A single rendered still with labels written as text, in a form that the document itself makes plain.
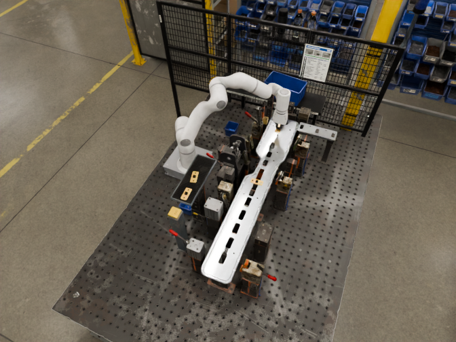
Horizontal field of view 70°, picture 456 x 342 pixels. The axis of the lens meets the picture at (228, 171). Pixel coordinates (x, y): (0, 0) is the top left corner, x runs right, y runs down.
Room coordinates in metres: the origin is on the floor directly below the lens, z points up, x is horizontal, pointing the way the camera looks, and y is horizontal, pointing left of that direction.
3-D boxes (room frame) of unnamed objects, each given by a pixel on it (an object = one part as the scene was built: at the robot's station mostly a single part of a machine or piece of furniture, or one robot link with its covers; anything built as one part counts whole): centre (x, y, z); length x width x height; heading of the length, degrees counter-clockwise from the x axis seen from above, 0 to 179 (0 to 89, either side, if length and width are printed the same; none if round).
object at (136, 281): (1.40, -0.17, 0.68); 2.56 x 1.61 x 0.04; 155
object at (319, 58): (2.18, -0.69, 1.30); 0.23 x 0.02 x 0.31; 66
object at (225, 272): (1.27, -0.19, 1.00); 1.38 x 0.22 x 0.02; 156
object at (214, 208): (1.05, 0.09, 0.90); 0.13 x 0.10 x 0.41; 66
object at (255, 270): (0.67, -0.13, 0.88); 0.15 x 0.11 x 0.36; 66
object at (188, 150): (1.65, 0.30, 1.10); 0.19 x 0.12 x 0.24; 9
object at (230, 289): (0.71, 0.06, 0.84); 0.18 x 0.06 x 0.29; 66
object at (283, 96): (1.72, -0.38, 1.34); 0.09 x 0.08 x 0.13; 9
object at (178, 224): (0.97, 0.31, 0.92); 0.08 x 0.08 x 0.44; 66
